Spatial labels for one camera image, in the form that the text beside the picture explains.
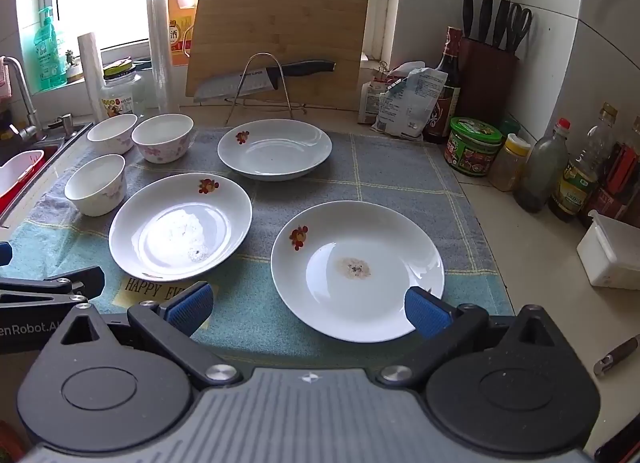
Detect black-handled kitchen knife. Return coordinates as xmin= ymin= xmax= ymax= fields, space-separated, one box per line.
xmin=193 ymin=59 xmax=337 ymax=103

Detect dark soy sauce bottle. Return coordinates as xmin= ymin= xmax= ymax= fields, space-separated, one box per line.
xmin=423 ymin=25 xmax=464 ymax=144

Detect black kitchen scissors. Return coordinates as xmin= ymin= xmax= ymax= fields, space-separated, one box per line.
xmin=504 ymin=2 xmax=534 ymax=54

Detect bamboo cutting board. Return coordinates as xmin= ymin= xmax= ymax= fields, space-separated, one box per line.
xmin=184 ymin=0 xmax=370 ymax=112

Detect steel wire rack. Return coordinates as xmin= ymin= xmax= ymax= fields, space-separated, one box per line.
xmin=224 ymin=52 xmax=307 ymax=127

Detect white plastic box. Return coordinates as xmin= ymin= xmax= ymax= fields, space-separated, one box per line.
xmin=576 ymin=209 xmax=640 ymax=291

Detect grey and blue checked towel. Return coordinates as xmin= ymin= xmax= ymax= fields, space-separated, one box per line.
xmin=0 ymin=127 xmax=516 ymax=360

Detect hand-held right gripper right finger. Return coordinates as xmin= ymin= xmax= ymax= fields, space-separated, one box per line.
xmin=375 ymin=286 xmax=558 ymax=391

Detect glass jar with dark lid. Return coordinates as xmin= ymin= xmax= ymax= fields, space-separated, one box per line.
xmin=98 ymin=58 xmax=146 ymax=119

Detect red-labelled sauce bottle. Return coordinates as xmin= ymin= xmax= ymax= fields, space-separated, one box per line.
xmin=579 ymin=115 xmax=640 ymax=229

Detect red-capped glass bottle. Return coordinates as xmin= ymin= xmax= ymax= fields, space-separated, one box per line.
xmin=513 ymin=118 xmax=572 ymax=214

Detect yellow-lidded spice jar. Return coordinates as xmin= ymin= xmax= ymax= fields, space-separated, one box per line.
xmin=488 ymin=132 xmax=533 ymax=193

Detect white printed bag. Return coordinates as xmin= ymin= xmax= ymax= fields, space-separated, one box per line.
xmin=372 ymin=66 xmax=449 ymax=138

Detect white bowl with pink flowers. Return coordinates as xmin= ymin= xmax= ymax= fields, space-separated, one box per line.
xmin=131 ymin=113 xmax=195 ymax=164
xmin=64 ymin=154 xmax=127 ymax=217
xmin=86 ymin=113 xmax=139 ymax=155

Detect red and white bag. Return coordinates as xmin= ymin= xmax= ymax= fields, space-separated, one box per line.
xmin=357 ymin=78 xmax=401 ymax=125

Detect steel faucet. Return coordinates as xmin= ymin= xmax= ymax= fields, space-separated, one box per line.
xmin=0 ymin=56 xmax=44 ymax=142

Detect white plate with red flowers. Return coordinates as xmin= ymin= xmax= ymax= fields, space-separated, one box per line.
xmin=270 ymin=200 xmax=445 ymax=343
xmin=217 ymin=118 xmax=333 ymax=182
xmin=108 ymin=173 xmax=253 ymax=283

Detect clear cling film roll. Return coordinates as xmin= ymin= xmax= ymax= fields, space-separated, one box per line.
xmin=146 ymin=0 xmax=180 ymax=114

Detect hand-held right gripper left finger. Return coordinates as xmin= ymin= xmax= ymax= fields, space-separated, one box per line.
xmin=60 ymin=281 xmax=243 ymax=391

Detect large cooking oil jug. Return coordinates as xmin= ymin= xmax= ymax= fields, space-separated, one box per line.
xmin=162 ymin=0 xmax=199 ymax=67

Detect steel sink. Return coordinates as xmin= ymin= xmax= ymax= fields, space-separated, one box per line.
xmin=0 ymin=118 xmax=96 ymax=216

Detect green dish soap bottle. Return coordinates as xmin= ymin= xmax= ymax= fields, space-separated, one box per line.
xmin=32 ymin=5 xmax=69 ymax=92

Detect dark red knife block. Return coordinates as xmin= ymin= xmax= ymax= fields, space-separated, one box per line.
xmin=457 ymin=36 xmax=520 ymax=127

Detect white paper roll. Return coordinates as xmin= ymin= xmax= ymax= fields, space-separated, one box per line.
xmin=77 ymin=32 xmax=109 ymax=122

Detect white and red basin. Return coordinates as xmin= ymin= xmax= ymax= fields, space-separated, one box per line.
xmin=0 ymin=149 xmax=46 ymax=214

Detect small potted plant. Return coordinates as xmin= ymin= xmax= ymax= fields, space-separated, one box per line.
xmin=64 ymin=48 xmax=84 ymax=84

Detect green sauce jar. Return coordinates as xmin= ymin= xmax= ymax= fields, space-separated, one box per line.
xmin=443 ymin=116 xmax=504 ymax=178

